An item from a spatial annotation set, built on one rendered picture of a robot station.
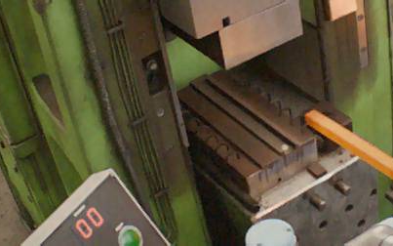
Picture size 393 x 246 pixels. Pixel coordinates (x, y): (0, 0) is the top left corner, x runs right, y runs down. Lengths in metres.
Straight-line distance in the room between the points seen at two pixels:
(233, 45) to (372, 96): 0.66
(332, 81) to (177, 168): 0.47
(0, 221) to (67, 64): 1.98
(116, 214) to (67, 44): 0.35
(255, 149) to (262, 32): 0.33
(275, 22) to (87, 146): 0.49
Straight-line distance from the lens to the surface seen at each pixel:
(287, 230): 1.11
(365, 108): 2.06
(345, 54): 1.92
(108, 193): 1.43
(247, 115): 1.87
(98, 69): 1.51
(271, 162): 1.71
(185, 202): 1.83
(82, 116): 1.57
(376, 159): 1.45
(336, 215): 1.87
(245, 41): 1.52
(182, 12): 1.46
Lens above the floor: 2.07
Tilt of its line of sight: 35 degrees down
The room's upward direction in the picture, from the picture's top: 10 degrees counter-clockwise
